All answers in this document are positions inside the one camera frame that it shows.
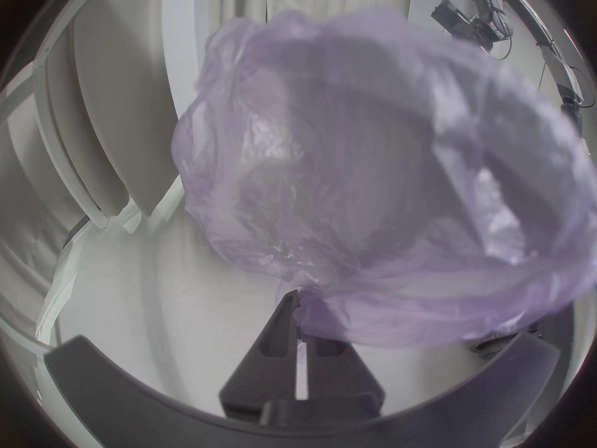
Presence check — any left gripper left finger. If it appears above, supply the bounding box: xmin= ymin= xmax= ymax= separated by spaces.
xmin=219 ymin=289 xmax=299 ymax=416

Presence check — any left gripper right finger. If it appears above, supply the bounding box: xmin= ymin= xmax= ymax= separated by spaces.
xmin=305 ymin=334 xmax=386 ymax=412

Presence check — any white chair with grey cushions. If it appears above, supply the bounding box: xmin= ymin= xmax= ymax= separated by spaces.
xmin=0 ymin=0 xmax=185 ymax=232

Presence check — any purple plastic bag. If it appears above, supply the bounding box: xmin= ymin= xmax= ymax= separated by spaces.
xmin=172 ymin=7 xmax=597 ymax=349

